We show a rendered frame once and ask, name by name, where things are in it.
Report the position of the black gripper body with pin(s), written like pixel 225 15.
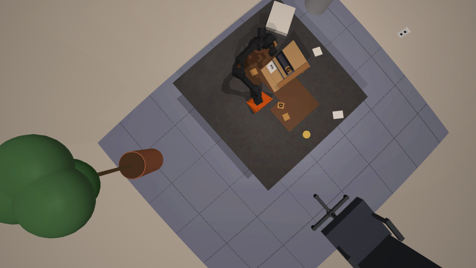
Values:
pixel 272 51

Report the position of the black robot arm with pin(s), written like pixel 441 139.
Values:
pixel 257 43

